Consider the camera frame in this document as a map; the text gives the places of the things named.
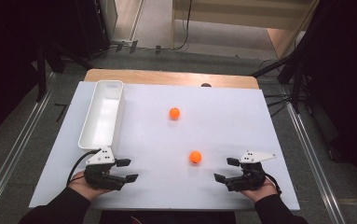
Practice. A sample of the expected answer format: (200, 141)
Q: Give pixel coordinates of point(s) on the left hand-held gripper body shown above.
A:
(101, 179)

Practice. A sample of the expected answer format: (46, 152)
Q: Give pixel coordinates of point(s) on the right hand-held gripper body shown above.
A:
(249, 180)

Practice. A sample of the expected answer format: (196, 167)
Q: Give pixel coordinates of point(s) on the orange ball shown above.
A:
(195, 157)
(174, 113)

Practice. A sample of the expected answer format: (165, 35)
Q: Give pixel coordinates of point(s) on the white plastic bin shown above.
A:
(104, 118)

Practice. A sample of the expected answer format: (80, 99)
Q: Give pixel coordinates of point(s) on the person's right hand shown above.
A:
(260, 192)

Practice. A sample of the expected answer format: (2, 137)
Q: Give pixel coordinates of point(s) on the person's left hand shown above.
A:
(84, 188)

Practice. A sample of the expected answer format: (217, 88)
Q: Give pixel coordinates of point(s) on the wooden table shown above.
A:
(167, 77)

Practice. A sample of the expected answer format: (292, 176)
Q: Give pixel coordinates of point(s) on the black tripod stand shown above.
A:
(42, 74)
(295, 77)

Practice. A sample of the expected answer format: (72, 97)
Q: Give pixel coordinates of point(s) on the black cabinet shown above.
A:
(89, 28)

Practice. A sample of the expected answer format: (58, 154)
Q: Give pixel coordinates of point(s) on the light wooden platform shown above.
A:
(244, 15)

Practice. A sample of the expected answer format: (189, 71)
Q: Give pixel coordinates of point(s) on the metal floor rail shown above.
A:
(14, 149)
(316, 161)

